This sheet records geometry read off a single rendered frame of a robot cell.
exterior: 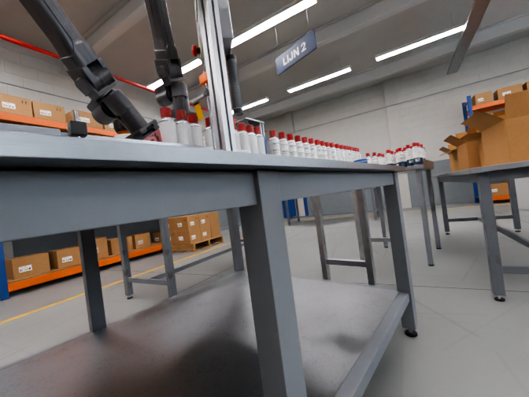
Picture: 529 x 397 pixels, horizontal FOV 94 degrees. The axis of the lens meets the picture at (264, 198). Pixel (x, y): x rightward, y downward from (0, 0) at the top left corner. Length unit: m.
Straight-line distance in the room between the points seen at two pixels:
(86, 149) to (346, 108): 8.49
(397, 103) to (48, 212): 8.24
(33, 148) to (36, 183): 0.05
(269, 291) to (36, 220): 0.34
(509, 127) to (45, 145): 1.95
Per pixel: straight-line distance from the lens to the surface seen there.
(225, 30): 0.96
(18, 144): 0.27
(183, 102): 0.99
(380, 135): 8.31
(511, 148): 1.95
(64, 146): 0.27
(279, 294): 0.48
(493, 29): 7.77
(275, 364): 0.53
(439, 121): 8.35
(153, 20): 1.03
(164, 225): 2.17
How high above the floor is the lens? 0.75
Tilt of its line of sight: level
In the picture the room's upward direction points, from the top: 8 degrees counter-clockwise
